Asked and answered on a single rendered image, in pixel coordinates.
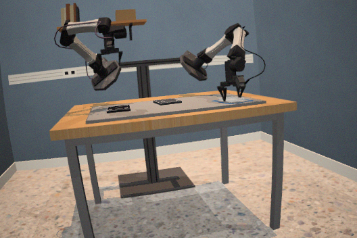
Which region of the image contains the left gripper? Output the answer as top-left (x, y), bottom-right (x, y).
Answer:
top-left (217, 71), bottom-right (245, 101)

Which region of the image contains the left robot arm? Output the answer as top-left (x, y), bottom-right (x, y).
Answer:
top-left (183, 23), bottom-right (249, 76)

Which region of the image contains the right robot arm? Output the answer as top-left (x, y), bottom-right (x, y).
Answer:
top-left (60, 17), bottom-right (126, 87)

